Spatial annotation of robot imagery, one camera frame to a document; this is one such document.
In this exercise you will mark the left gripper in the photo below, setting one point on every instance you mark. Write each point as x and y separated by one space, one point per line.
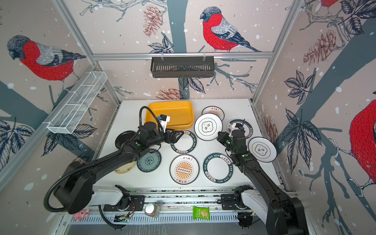
174 139

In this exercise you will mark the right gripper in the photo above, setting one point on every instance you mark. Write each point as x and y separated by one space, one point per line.
222 138

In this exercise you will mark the large green rim plate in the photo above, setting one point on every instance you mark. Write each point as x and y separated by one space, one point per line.
218 168

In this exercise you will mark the white plate grey emblem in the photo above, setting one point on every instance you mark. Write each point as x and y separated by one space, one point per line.
207 127

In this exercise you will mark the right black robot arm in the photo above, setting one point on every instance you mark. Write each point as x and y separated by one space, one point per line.
281 214

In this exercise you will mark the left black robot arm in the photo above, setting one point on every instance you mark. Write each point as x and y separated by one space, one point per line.
74 190

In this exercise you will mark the yellow plastic bin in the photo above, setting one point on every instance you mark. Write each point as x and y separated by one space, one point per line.
180 112

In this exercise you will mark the small green rim plate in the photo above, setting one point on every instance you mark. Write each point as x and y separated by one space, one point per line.
186 144

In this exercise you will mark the large orange sunburst plate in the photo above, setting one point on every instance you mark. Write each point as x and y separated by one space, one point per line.
184 169

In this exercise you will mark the teal patterned plate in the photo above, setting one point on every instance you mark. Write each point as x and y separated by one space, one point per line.
150 161

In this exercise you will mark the small orange sunburst plate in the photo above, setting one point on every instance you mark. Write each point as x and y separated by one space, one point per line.
214 110

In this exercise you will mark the black round plate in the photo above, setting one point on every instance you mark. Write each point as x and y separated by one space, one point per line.
124 137

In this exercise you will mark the pale yellow plate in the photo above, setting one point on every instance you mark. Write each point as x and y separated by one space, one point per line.
125 168

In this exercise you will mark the green snack packet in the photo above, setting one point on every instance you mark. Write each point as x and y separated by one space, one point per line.
201 213

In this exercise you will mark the pink pig toy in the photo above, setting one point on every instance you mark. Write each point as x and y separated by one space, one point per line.
81 215

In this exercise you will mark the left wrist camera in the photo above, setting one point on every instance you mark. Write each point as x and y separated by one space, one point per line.
164 120

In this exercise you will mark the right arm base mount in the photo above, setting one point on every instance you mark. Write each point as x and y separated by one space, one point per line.
232 202

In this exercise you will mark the black wall basket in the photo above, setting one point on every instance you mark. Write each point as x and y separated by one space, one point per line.
182 67

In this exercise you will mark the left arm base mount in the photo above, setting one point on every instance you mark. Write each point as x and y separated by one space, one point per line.
127 204

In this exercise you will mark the white wire mesh shelf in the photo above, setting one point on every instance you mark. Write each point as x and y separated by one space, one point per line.
79 100

